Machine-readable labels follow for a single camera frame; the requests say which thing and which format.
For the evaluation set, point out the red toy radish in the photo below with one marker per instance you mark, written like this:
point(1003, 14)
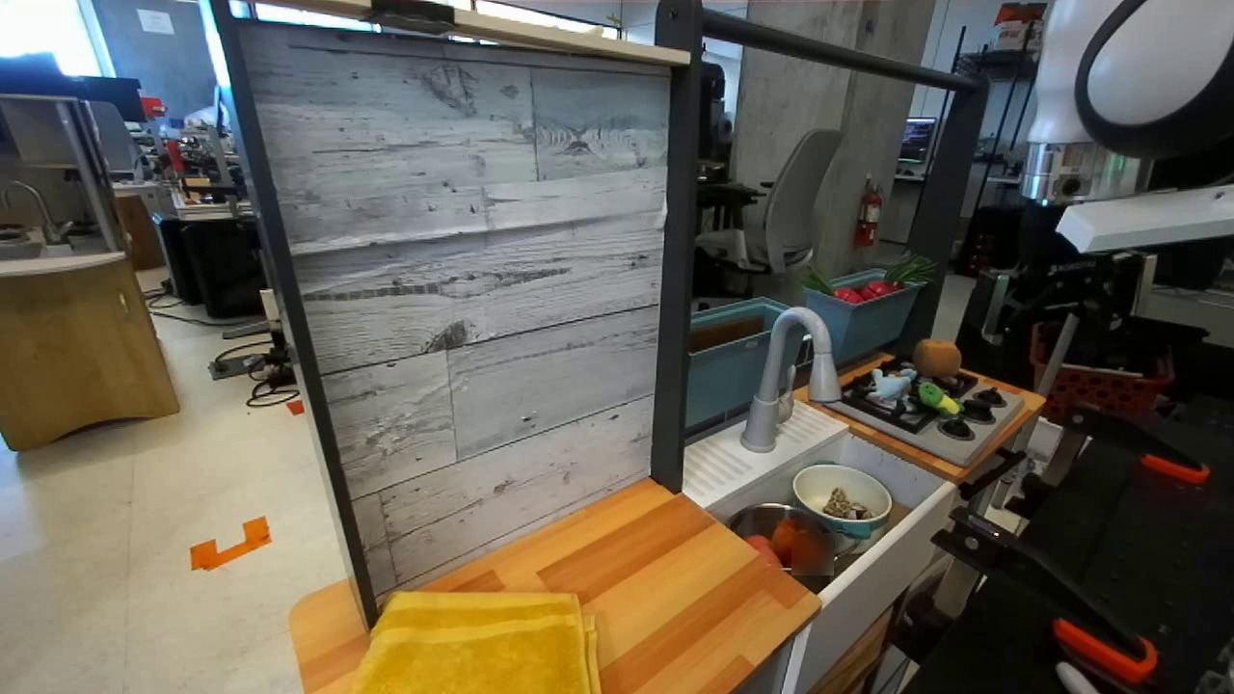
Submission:
point(876, 290)
point(850, 296)

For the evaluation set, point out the black perforated table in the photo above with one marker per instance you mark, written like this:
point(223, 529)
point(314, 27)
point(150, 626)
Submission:
point(1130, 563)

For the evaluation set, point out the long teal planter box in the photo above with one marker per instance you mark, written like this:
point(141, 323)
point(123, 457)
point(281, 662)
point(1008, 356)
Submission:
point(725, 371)

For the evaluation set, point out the white enamel pot teal rim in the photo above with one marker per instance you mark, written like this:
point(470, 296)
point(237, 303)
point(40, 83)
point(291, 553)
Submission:
point(860, 482)

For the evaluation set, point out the wooden stove counter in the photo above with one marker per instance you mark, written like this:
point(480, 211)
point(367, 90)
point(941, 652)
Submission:
point(1033, 403)

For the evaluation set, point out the stainless steel pot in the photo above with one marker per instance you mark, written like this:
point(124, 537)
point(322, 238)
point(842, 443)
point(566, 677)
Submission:
point(758, 520)

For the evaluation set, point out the green yellow plush toy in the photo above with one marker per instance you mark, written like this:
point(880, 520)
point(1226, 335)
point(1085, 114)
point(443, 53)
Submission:
point(934, 393)

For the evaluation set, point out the teal vegetable planter box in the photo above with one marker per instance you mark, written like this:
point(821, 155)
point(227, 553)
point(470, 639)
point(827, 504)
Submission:
point(873, 330)

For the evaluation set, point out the striped wooden countertop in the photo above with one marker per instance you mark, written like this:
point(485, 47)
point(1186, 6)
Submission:
point(642, 581)

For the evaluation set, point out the orange plush toy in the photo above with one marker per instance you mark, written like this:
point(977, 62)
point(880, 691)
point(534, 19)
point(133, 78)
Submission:
point(800, 542)

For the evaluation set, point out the red fire extinguisher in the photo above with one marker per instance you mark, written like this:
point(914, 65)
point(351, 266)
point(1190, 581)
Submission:
point(871, 217)

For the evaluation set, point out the black metal frame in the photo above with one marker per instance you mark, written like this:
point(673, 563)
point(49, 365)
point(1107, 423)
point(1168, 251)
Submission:
point(675, 257)

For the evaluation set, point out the yellow terry towel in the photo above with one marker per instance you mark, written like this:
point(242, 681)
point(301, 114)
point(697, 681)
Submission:
point(476, 649)

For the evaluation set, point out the light blue plush toy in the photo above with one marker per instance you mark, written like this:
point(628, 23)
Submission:
point(894, 385)

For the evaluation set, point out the grey wood plank panel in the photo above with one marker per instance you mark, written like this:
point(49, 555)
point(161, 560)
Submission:
point(449, 257)

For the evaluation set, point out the green toy leaves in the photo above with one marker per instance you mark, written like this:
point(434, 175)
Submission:
point(821, 278)

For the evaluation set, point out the light wooden shelf board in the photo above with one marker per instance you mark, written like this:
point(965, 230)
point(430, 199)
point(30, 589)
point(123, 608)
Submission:
point(513, 27)

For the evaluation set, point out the grey toy faucet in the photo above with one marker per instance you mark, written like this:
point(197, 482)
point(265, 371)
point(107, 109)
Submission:
point(773, 385)

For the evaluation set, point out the round wooden cabinet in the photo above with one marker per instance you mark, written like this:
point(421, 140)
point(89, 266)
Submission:
point(78, 348)

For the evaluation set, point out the grey office chair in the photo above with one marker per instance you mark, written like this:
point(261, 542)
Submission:
point(794, 206)

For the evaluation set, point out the pink plush toy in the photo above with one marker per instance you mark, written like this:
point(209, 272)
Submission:
point(763, 549)

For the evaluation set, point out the leopard print plush toy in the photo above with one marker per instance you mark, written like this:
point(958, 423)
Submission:
point(846, 504)

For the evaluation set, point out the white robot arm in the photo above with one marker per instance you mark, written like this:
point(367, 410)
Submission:
point(1157, 62)

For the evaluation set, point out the black storage bins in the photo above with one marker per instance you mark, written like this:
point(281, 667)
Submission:
point(214, 265)

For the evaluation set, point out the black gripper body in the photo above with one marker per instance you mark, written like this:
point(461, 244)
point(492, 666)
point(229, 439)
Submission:
point(1093, 287)

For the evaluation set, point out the orange plastic crate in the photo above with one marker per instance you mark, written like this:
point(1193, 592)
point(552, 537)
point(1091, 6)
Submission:
point(1103, 385)

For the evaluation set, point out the brown plush toy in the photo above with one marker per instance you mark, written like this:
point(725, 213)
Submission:
point(938, 356)

